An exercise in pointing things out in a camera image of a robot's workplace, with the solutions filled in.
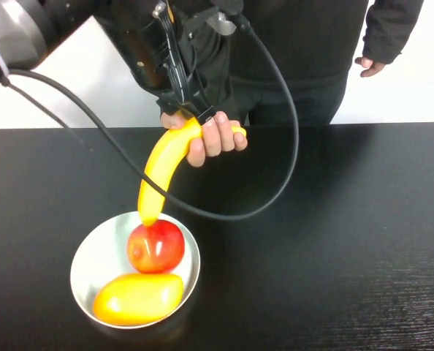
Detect red apple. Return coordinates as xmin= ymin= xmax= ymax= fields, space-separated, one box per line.
xmin=126 ymin=219 xmax=186 ymax=274

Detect orange yellow mango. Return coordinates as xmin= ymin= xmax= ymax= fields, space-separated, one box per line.
xmin=92 ymin=273 xmax=185 ymax=327

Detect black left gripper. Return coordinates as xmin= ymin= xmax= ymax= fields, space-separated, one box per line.
xmin=123 ymin=0 xmax=217 ymax=126

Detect person's left hand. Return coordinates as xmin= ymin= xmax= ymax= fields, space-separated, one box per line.
xmin=354 ymin=55 xmax=388 ymax=78

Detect person's right hand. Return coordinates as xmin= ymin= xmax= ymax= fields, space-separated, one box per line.
xmin=160 ymin=110 xmax=248 ymax=168

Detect dark jacket torso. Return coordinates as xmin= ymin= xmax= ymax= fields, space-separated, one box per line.
xmin=165 ymin=0 xmax=371 ymax=88

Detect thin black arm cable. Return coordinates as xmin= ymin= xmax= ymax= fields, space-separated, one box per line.
xmin=0 ymin=75 xmax=94 ymax=151

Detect dark trousers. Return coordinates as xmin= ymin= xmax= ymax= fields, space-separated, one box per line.
xmin=235 ymin=71 xmax=349 ymax=127

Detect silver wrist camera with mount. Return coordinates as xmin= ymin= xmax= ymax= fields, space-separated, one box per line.
xmin=182 ymin=0 xmax=244 ymax=37

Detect yellow banana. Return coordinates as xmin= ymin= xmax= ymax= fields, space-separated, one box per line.
xmin=137 ymin=116 xmax=247 ymax=226

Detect person's left forearm dark sleeve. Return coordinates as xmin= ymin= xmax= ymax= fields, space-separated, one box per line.
xmin=361 ymin=0 xmax=425 ymax=67

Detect thick black camera cable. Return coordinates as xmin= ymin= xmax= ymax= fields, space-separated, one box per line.
xmin=4 ymin=7 xmax=300 ymax=222

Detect person's right forearm dark sleeve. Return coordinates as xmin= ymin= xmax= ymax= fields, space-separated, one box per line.
xmin=197 ymin=32 xmax=242 ymax=124

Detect white round plate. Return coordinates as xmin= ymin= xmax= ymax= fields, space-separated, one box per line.
xmin=69 ymin=211 xmax=201 ymax=330

